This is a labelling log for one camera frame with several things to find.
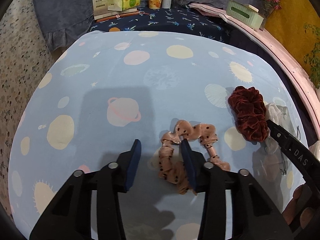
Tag dark red velvet scrunchie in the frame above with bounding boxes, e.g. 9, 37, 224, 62
228, 86, 268, 142

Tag pink dotted scrunchie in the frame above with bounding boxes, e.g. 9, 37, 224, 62
158, 120, 231, 194

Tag grey blue drawstring pouch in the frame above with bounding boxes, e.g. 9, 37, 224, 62
264, 103, 301, 155

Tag trash bin with white liner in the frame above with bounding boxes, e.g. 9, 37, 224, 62
309, 140, 320, 161

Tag person's right hand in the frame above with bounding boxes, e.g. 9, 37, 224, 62
282, 183, 319, 231

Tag green plant in white pot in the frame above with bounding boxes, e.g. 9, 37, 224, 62
303, 23, 320, 89

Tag pink quilt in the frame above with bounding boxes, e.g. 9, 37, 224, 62
188, 3, 320, 120

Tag light blue planet tablecloth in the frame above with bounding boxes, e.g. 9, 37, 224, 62
9, 31, 306, 239

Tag yellow fabric backdrop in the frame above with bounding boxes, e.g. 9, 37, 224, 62
265, 0, 319, 72

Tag green tissue box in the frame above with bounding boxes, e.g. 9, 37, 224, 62
226, 0, 264, 30

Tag red flowers in vase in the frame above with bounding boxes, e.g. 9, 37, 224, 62
258, 0, 282, 18

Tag navy patterned cloth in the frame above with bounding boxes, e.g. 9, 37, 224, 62
89, 7, 233, 43

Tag orange pencil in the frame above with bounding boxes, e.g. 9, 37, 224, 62
96, 11, 139, 22

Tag green tissue pack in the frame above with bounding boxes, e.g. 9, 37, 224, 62
107, 0, 140, 11

